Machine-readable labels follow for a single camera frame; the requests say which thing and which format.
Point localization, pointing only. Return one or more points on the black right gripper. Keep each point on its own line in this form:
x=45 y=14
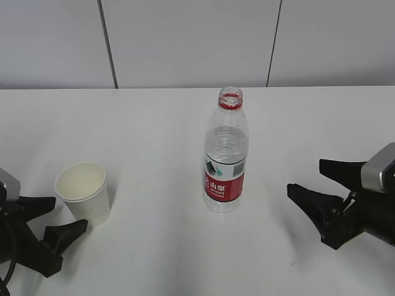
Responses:
x=337 y=222

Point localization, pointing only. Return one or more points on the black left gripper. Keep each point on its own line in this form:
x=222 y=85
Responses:
x=23 y=247

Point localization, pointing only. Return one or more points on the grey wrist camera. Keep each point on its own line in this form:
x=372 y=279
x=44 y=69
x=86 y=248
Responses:
x=377 y=174
x=10 y=187

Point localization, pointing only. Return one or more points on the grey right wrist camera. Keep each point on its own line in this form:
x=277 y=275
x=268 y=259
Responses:
x=377 y=174

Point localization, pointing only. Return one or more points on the clear plastic water bottle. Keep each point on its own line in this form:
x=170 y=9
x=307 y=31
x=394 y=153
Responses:
x=225 y=152

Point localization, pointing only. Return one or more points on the white paper cup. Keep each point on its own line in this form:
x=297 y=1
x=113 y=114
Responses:
x=83 y=188

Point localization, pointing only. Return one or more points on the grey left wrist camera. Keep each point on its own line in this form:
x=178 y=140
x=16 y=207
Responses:
x=10 y=187

